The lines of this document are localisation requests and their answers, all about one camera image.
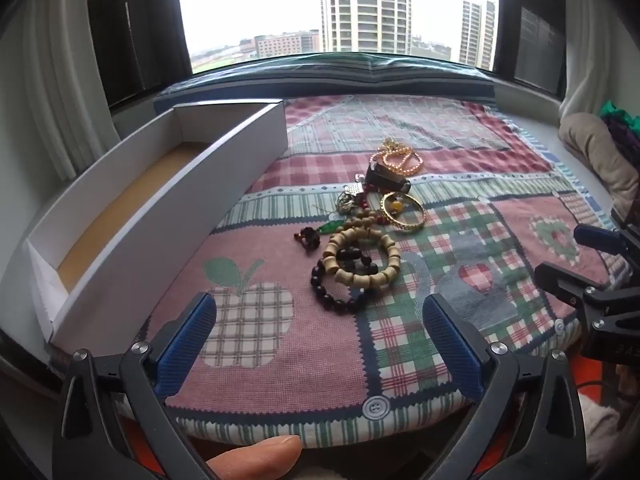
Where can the black window frame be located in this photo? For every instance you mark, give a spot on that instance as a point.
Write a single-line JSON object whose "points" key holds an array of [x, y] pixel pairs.
{"points": [[530, 25], [135, 25]]}

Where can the green pendant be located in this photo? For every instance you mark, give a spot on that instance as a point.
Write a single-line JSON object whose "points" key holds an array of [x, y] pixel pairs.
{"points": [[334, 226]]}

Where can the dark red flower trinket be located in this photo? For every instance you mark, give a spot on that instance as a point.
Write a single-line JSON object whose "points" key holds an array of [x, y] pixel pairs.
{"points": [[309, 238]]}

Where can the green cloth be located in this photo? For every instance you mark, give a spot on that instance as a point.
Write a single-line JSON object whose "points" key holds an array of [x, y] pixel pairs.
{"points": [[620, 115]]}

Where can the plaid patchwork quilt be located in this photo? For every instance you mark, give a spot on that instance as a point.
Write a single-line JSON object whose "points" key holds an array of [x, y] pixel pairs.
{"points": [[310, 360]]}

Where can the low wide building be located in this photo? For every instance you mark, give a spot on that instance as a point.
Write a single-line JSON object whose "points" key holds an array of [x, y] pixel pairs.
{"points": [[285, 44]]}

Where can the person's left hand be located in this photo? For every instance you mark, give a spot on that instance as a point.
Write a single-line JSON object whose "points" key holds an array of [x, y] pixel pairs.
{"points": [[255, 457]]}

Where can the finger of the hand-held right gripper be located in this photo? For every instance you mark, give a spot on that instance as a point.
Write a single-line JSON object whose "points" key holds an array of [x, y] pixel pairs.
{"points": [[565, 282], [600, 239]]}

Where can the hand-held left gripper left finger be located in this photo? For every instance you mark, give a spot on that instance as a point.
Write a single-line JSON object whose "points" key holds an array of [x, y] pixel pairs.
{"points": [[187, 340]]}

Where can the gold bangle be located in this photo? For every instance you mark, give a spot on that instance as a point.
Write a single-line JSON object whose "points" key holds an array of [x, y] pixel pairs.
{"points": [[411, 227]]}

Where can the slim apartment building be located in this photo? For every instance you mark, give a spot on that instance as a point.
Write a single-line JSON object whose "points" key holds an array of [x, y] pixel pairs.
{"points": [[475, 35]]}

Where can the tall apartment building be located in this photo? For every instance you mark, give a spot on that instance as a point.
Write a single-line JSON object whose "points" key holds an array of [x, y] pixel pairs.
{"points": [[365, 5]]}

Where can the beige cushion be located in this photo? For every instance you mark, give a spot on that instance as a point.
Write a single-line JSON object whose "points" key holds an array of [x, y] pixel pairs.
{"points": [[595, 150]]}

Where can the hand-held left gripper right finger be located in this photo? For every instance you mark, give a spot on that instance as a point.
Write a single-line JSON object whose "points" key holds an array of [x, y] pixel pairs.
{"points": [[452, 345]]}

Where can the white cardboard box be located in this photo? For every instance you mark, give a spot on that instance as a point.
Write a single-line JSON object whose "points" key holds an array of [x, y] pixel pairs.
{"points": [[150, 240]]}

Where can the white curtain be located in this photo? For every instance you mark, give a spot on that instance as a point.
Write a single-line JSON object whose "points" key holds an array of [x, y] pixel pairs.
{"points": [[45, 85], [595, 50]]}

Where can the small black case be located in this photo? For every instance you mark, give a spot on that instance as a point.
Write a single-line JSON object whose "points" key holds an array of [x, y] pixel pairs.
{"points": [[385, 177]]}

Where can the silver trinket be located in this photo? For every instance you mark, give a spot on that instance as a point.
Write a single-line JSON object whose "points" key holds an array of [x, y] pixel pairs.
{"points": [[350, 197]]}

